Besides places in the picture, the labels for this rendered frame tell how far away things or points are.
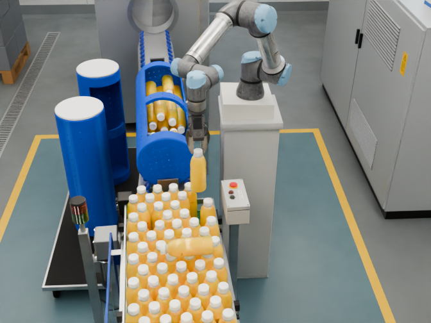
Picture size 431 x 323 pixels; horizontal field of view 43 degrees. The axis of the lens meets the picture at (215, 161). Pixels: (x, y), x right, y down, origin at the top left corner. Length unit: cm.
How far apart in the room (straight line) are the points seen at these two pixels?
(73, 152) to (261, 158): 111
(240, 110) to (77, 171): 111
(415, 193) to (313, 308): 118
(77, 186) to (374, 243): 202
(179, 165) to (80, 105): 91
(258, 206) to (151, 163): 81
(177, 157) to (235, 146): 42
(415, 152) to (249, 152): 134
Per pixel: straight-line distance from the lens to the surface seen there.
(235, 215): 239
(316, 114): 534
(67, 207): 398
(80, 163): 335
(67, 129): 325
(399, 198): 408
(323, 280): 363
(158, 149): 260
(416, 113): 370
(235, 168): 300
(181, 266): 210
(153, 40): 446
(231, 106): 283
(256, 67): 280
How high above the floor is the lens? 259
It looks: 35 degrees down
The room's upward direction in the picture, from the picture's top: straight up
